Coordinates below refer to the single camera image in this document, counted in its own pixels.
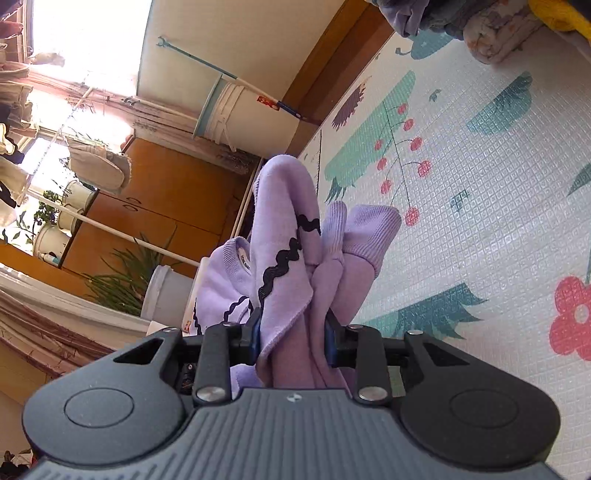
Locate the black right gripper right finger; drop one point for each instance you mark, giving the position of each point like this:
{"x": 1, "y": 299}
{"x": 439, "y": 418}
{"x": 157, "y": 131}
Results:
{"x": 370, "y": 355}

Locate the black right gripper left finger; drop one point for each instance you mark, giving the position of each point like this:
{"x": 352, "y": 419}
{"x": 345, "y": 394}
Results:
{"x": 211, "y": 356}

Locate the purple knit sweater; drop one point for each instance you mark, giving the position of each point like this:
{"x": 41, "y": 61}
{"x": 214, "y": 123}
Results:
{"x": 299, "y": 265}

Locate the pile of folded clothes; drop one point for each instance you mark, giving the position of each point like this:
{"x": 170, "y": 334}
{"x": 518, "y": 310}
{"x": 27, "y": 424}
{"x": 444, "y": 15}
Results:
{"x": 490, "y": 30}

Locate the white orange storage box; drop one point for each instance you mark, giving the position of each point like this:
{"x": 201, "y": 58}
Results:
{"x": 190, "y": 311}

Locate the white plastic bucket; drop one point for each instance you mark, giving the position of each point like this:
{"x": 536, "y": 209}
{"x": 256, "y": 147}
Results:
{"x": 166, "y": 297}

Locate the green potted plant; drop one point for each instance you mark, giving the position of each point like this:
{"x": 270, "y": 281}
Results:
{"x": 123, "y": 288}

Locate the wooden orange cabinet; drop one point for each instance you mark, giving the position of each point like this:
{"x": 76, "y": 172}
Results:
{"x": 176, "y": 201}

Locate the colourful cartoon play mat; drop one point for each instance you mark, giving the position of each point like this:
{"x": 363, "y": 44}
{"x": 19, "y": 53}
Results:
{"x": 489, "y": 167}

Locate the white round bin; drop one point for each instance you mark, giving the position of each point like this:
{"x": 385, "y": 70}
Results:
{"x": 240, "y": 119}

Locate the blue white pole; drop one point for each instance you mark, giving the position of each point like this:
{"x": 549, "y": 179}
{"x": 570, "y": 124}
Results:
{"x": 267, "y": 98}

